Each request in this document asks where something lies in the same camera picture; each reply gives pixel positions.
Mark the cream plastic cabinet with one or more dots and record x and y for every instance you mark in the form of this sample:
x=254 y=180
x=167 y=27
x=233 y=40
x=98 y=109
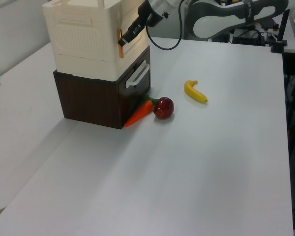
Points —
x=76 y=61

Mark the toy carrot with green leaves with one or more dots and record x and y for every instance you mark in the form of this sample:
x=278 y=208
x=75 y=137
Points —
x=140 y=113

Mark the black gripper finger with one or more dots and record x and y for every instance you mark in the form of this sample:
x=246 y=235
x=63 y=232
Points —
x=125 y=40

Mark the dark brown drawer box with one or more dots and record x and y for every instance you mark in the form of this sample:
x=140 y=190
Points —
x=88 y=98

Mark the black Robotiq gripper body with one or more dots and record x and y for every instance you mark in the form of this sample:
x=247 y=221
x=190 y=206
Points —
x=147 y=12

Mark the dark red toy apple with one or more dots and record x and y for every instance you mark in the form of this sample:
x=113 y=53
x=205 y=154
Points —
x=163 y=108

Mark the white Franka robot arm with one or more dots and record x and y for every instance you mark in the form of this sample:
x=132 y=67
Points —
x=223 y=22

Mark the yellow toy banana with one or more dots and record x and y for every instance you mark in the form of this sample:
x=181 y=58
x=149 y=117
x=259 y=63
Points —
x=194 y=93

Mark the black electronics box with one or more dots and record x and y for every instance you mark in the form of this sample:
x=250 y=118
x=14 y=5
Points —
x=248 y=37

